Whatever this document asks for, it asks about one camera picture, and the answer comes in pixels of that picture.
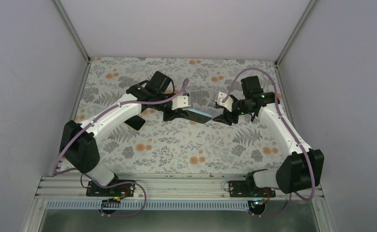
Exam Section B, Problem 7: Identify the black phone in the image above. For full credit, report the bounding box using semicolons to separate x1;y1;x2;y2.
124;116;146;131

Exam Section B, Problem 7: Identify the aluminium extrusion rail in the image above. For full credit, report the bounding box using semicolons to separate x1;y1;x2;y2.
34;174;324;201

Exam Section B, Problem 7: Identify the light blue phone case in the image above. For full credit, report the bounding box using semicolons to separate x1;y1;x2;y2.
188;109;213;118

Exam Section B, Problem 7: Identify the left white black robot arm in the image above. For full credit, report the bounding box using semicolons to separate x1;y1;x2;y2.
58;71;191;196

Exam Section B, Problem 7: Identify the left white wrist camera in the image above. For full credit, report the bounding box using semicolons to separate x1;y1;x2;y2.
171;95;192;110

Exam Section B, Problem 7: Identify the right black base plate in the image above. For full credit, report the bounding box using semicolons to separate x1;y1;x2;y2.
228;180;276;198

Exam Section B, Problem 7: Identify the slotted grey cable duct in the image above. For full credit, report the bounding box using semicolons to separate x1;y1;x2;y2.
45;199;249;211

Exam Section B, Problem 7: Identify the floral patterned table mat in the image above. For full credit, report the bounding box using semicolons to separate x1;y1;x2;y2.
75;57;285;174

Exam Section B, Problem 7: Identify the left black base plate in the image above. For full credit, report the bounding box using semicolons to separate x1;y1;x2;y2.
86;180;135;198

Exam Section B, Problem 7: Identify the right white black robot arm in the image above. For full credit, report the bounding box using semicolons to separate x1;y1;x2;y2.
213;76;324;197

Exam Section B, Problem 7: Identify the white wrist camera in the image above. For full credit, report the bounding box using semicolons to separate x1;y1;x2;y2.
214;92;234;112
171;95;192;110

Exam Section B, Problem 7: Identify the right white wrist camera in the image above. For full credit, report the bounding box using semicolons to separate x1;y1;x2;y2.
214;92;234;112

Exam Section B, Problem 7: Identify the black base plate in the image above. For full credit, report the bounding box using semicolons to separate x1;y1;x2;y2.
86;180;135;198
228;180;276;198

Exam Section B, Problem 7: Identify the black smartphone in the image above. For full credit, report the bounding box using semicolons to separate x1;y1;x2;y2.
186;110;213;124

